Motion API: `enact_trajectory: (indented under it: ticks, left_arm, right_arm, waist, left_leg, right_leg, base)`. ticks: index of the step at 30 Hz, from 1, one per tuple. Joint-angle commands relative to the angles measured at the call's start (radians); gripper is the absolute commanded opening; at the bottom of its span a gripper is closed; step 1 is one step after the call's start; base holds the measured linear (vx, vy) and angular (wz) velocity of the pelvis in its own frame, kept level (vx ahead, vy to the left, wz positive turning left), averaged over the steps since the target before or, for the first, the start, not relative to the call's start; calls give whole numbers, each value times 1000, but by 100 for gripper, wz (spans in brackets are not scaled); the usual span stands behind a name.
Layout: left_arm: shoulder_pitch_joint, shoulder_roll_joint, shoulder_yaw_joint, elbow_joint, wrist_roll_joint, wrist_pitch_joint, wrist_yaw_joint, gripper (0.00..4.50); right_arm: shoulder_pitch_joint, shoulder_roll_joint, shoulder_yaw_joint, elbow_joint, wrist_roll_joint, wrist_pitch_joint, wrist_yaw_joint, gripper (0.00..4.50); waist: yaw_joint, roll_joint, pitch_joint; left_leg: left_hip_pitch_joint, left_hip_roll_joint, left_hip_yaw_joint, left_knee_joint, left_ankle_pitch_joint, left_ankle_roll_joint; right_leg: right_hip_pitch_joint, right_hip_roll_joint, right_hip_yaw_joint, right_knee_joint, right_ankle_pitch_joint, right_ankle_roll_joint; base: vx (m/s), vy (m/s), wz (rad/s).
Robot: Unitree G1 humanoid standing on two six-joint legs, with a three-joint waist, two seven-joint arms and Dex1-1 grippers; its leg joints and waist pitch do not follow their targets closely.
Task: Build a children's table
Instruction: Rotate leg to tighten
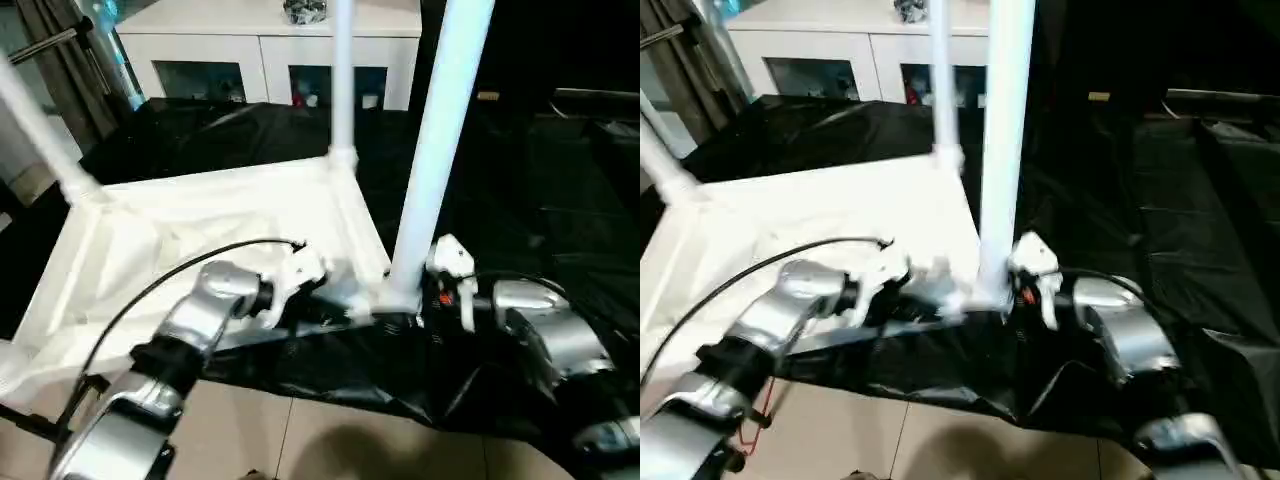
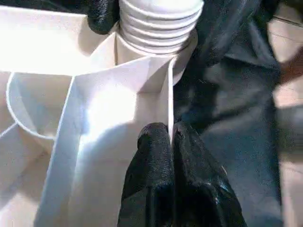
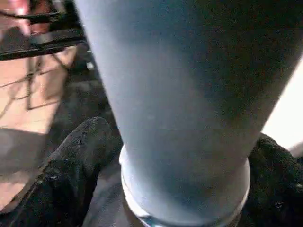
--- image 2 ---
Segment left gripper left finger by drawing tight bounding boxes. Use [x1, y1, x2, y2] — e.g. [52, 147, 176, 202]
[118, 122, 177, 227]

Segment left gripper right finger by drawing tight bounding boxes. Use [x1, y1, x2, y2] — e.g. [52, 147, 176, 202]
[172, 122, 247, 227]

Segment white plastic table leg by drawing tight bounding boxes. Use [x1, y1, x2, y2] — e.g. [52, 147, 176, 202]
[117, 0, 205, 56]

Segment black plastic mat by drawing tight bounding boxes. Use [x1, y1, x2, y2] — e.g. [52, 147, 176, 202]
[0, 0, 285, 227]

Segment white plastic table top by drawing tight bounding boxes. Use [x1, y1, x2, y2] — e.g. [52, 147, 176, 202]
[0, 6, 198, 227]

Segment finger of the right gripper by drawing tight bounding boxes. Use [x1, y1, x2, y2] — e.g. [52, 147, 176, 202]
[193, 0, 240, 67]
[86, 0, 121, 35]

